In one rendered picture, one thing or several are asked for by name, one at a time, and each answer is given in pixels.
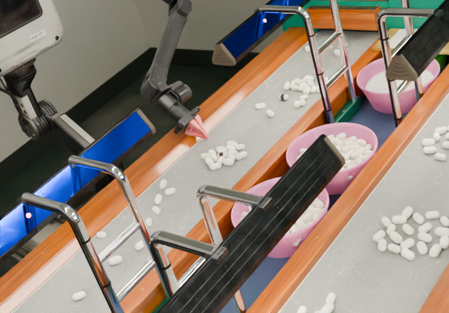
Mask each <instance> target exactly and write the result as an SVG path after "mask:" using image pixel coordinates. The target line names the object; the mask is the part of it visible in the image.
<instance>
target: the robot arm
mask: <svg viewBox="0 0 449 313"><path fill-rule="evenodd" d="M162 1H164V2H166V3H167V4H169V5H168V20H167V23H166V28H165V30H164V33H163V35H162V38H161V40H160V43H159V46H158V49H157V51H156V54H155V56H154V59H153V62H152V65H151V67H150V69H149V70H148V73H147V75H146V78H145V79H144V81H143V83H142V87H141V89H140V91H141V93H142V95H143V96H144V97H145V98H146V99H147V100H149V102H150V103H151V104H152V103H154V102H155V101H157V104H156V105H157V107H159V109H161V110H162V111H163V112H164V113H165V114H167V115H168V116H169V117H170V118H171V119H173V121H175V122H176V123H177V125H176V128H175V129H174V133H175V134H176V135H177V134H178V133H179V132H180V131H181V130H182V129H184V128H185V129H184V132H183V133H185V134H186V135H189V136H195V137H199V138H202V139H205V140H208V138H209V136H208V134H207V132H206V130H205V129H204V126H203V124H202V120H201V119H200V116H199V115H198V114H196V113H197V112H199V111H200V108H199V107H198V106H197V107H196V108H194V109H193V110H191V111H189V110H187V109H186V108H185V107H184V106H183V105H182V104H183V103H184V102H185V101H187V100H188V99H190V98H191V96H192V92H191V89H190V88H189V87H188V86H187V85H186V84H183V83H182V82H181V81H177V82H175V83H173V84H171V85H169V86H168V85H167V84H166V80H167V75H168V69H169V67H170V63H171V61H172V57H173V55H174V52H175V49H176V46H177V44H178V40H179V38H180V34H181V33H182V29H183V27H184V25H185V23H186V20H187V15H188V14H189V13H190V12H191V10H192V2H191V1H190V0H162Z"/></svg>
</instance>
